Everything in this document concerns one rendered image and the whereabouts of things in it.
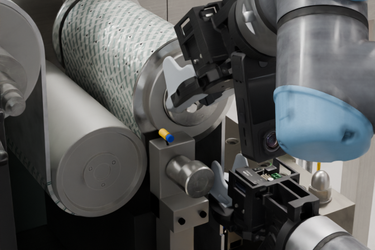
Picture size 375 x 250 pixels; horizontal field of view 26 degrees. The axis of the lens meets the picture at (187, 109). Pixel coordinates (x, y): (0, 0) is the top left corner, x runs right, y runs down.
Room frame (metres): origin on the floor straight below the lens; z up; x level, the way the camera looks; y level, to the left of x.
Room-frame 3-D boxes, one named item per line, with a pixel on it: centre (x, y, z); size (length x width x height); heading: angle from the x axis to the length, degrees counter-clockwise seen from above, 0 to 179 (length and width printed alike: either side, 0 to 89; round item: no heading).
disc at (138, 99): (0.91, 0.00, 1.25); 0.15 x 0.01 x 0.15; 121
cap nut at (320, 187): (1.02, -0.19, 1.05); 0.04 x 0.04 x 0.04
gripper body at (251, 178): (0.84, -0.11, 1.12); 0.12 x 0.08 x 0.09; 31
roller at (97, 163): (0.95, 0.17, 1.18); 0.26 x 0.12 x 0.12; 31
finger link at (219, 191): (0.92, -0.04, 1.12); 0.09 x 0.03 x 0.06; 32
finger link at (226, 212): (0.88, -0.06, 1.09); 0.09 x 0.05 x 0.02; 32
